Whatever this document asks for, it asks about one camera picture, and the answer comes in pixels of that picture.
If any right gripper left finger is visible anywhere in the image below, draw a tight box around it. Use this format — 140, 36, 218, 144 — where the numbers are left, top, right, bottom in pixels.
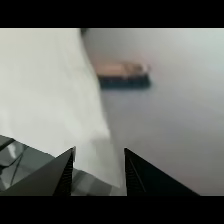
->
0, 145, 77, 197

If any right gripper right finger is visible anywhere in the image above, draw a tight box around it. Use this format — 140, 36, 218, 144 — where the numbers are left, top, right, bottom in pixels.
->
123, 147, 200, 197

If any white garment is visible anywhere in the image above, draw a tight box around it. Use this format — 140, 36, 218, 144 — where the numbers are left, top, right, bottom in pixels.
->
0, 28, 125, 190

